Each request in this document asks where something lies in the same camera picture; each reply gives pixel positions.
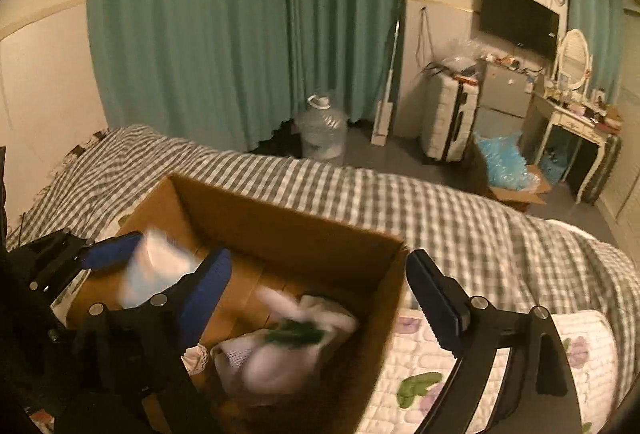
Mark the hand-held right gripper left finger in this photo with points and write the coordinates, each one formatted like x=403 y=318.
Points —
x=206 y=288

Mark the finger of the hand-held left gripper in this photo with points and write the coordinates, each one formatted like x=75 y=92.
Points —
x=112 y=250

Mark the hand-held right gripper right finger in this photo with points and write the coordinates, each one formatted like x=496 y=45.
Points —
x=434 y=303

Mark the white and light blue cloth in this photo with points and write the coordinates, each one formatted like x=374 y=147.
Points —
x=152 y=264

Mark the brown cardboard box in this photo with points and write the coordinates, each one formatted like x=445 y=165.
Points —
x=280 y=234

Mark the white cloth with green print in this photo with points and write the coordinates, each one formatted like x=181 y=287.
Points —
x=280 y=354

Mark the white floral quilt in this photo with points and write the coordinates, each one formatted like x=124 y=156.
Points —
x=415 y=364

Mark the white lace trimmed cloth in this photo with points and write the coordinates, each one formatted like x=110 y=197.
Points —
x=196 y=358

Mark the grey checkered bed blanket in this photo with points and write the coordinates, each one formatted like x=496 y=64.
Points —
x=450 y=224

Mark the open cardboard box with bags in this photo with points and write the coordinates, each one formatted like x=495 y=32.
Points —
x=520 y=199

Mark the pile of blue plastic bags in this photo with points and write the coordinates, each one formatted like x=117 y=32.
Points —
x=502 y=158

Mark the white ribbed suitcase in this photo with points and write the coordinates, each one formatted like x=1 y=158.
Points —
x=445 y=118

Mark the clear plastic water jug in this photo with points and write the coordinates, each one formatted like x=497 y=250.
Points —
x=322 y=128

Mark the white flat mop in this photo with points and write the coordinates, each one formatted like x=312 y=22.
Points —
x=386 y=103

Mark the grey mini fridge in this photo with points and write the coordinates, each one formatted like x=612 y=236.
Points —
x=505 y=88

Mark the white dressing table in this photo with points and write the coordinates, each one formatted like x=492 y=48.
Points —
x=565 y=118

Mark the wide green curtain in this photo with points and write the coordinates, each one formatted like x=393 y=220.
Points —
x=200 y=23

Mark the clear plastic bag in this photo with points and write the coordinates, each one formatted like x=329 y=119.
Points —
x=462 y=53

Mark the white oval vanity mirror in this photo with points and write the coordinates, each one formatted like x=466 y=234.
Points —
x=572 y=58

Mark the black wall television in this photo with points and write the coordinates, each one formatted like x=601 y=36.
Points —
x=520 y=18

